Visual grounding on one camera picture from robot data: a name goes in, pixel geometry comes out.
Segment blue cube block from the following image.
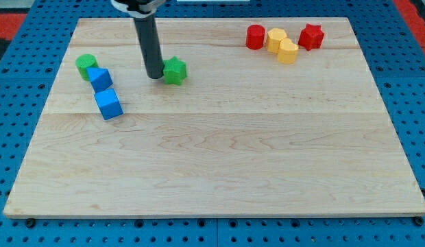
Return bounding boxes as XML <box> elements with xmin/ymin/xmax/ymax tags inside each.
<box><xmin>94</xmin><ymin>88</ymin><xmax>123</xmax><ymax>120</ymax></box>

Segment green star block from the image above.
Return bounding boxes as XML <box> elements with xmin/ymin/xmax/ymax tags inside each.
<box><xmin>163</xmin><ymin>56</ymin><xmax>187</xmax><ymax>86</ymax></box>

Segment light wooden board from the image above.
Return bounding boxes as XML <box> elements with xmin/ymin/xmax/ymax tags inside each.
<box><xmin>3</xmin><ymin>17</ymin><xmax>425</xmax><ymax>219</ymax></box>

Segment red cylinder block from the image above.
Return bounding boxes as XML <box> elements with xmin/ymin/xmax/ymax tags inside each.
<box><xmin>245</xmin><ymin>24</ymin><xmax>265</xmax><ymax>50</ymax></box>

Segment yellow heart block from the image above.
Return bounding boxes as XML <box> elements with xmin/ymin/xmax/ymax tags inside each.
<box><xmin>277</xmin><ymin>38</ymin><xmax>299</xmax><ymax>64</ymax></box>

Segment yellow hexagon block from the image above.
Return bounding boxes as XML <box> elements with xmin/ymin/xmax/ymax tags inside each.
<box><xmin>266</xmin><ymin>27</ymin><xmax>287</xmax><ymax>54</ymax></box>

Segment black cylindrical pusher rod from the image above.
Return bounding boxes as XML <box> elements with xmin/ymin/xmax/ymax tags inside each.
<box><xmin>134</xmin><ymin>14</ymin><xmax>164</xmax><ymax>79</ymax></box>

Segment blue triangular prism block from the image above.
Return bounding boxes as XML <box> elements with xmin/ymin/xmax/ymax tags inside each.
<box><xmin>86</xmin><ymin>67</ymin><xmax>113</xmax><ymax>93</ymax></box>

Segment red star block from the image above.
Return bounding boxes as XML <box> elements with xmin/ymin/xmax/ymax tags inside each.
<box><xmin>298</xmin><ymin>23</ymin><xmax>325</xmax><ymax>51</ymax></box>

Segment green cylinder block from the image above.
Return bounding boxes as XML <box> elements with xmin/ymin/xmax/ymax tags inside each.
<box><xmin>75</xmin><ymin>54</ymin><xmax>99</xmax><ymax>81</ymax></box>

